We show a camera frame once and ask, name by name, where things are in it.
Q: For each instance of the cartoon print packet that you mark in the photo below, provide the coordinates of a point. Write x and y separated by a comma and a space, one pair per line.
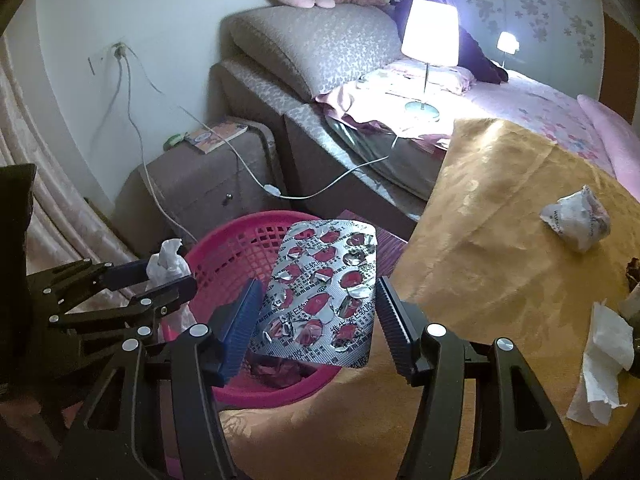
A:
580, 220

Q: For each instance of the white tissue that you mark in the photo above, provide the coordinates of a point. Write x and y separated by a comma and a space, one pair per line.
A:
605, 345
165, 265

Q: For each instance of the grey upholstered bed frame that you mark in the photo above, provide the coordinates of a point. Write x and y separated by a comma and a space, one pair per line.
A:
260, 95

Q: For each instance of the white shade table lamp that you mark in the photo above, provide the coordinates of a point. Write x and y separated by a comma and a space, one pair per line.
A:
430, 35

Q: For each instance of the brown wooden door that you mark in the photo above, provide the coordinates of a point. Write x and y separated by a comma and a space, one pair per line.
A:
622, 60

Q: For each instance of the large pink pillow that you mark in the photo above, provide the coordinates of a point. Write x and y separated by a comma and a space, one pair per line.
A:
615, 130

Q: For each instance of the silver foil blister pack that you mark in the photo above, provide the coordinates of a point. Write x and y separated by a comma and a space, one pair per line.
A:
320, 290

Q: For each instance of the yellow patterned blanket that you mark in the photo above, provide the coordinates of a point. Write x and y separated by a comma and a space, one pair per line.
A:
500, 200

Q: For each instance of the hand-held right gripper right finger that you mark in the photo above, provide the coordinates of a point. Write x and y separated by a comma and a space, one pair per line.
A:
395, 330

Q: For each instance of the white charger plug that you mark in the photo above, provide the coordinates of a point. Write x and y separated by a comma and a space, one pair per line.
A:
120, 51

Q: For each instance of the white wall socket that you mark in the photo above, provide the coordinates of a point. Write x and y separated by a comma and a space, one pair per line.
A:
97, 60

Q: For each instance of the pink patterned curtain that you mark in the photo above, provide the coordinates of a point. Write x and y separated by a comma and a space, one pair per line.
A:
40, 160

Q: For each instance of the floral sliding door wardrobe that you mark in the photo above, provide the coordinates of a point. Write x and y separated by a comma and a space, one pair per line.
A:
540, 0

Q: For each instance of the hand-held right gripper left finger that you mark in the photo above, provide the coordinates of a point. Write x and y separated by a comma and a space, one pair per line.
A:
240, 325

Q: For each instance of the grey mattress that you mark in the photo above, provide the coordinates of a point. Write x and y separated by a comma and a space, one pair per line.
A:
380, 170

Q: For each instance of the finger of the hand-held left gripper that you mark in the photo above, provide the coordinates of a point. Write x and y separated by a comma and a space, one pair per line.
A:
175, 292
125, 274

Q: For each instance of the small pink pillow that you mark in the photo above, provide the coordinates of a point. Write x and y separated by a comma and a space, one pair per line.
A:
460, 80

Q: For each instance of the dark purple clothing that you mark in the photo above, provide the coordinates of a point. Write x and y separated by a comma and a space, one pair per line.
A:
480, 60

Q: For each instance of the pink plastic mesh basket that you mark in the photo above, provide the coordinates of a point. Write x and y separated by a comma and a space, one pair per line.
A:
235, 250

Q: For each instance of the pink cover book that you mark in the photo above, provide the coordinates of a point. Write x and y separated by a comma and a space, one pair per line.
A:
215, 137

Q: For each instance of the pink floral bedsheet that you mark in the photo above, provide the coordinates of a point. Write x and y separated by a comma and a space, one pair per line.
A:
540, 105

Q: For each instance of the brown nightstand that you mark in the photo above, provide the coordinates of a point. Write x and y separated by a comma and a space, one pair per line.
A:
200, 185

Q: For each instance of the dark wrapper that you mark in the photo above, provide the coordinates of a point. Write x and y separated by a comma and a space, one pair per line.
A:
632, 305

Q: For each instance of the small green object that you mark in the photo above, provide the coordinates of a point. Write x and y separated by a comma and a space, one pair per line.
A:
174, 141

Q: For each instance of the pink satin sheet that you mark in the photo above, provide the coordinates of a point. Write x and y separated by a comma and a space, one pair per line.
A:
340, 100

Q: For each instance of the grey patterned headboard cushion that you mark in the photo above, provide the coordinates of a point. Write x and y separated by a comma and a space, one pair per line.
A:
320, 45

